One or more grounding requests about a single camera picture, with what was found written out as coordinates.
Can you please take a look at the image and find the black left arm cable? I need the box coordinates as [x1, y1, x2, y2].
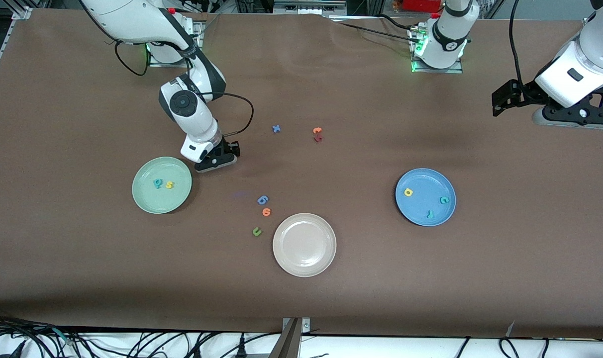
[508, 0, 527, 86]

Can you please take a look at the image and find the aluminium strut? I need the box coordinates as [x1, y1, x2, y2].
[268, 318, 302, 358]

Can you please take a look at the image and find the brown table cover sheet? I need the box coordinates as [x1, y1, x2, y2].
[0, 9, 603, 340]

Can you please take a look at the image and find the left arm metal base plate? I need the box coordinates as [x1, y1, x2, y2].
[410, 27, 464, 74]

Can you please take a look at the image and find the green plate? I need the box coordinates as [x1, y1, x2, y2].
[132, 157, 193, 215]

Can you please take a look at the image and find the red box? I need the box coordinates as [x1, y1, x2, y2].
[402, 0, 442, 13]

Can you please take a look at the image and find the black looped cable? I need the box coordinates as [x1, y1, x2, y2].
[498, 337, 523, 358]

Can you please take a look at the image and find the beige plate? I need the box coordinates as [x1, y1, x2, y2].
[273, 213, 337, 277]

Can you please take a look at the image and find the blue plate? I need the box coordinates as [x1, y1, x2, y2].
[395, 168, 457, 227]

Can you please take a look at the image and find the metal mounting plate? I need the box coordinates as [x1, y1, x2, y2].
[282, 317, 311, 335]

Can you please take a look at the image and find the long black base cable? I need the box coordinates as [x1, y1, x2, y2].
[326, 15, 421, 45]

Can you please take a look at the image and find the grey metal box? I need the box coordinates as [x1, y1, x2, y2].
[273, 0, 348, 15]

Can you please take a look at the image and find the short black base cable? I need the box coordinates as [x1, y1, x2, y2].
[379, 13, 415, 31]

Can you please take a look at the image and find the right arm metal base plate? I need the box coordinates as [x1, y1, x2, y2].
[149, 21, 203, 68]

